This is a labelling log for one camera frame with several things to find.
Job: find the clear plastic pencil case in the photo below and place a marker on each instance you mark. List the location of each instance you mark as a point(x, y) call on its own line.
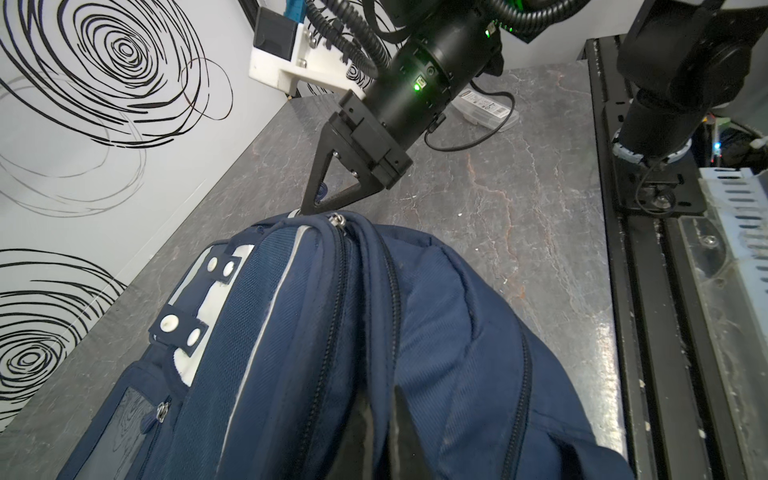
point(479, 109)

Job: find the navy blue student backpack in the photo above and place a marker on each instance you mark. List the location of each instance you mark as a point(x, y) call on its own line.
point(256, 358)

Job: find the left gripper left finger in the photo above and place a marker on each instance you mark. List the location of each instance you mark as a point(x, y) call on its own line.
point(354, 457)

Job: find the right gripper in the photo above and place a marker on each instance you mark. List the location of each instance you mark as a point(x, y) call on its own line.
point(366, 151)

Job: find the white slotted cable duct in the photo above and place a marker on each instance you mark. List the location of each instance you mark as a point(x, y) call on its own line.
point(739, 199)

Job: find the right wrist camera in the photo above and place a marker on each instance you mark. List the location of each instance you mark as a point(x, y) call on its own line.
point(284, 54)

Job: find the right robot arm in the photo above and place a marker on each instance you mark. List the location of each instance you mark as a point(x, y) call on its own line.
point(685, 59)

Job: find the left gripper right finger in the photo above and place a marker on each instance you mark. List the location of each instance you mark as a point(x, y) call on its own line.
point(406, 457)

